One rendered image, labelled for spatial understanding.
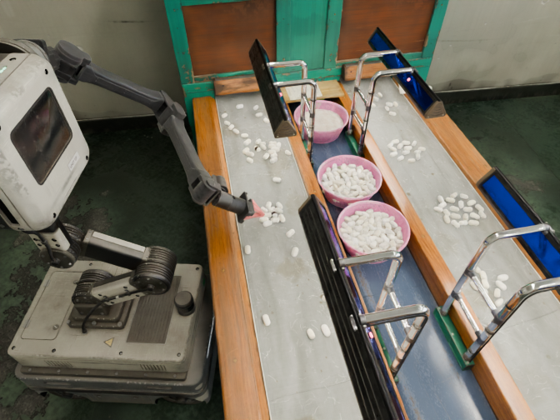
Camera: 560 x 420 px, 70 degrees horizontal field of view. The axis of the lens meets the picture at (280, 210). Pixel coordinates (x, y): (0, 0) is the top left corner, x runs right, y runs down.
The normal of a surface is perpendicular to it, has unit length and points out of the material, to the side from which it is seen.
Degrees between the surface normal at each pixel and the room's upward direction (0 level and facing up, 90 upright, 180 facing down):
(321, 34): 90
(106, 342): 0
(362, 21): 90
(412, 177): 0
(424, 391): 0
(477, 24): 90
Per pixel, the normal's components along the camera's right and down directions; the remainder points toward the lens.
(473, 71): 0.15, 0.73
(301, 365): 0.00, -0.67
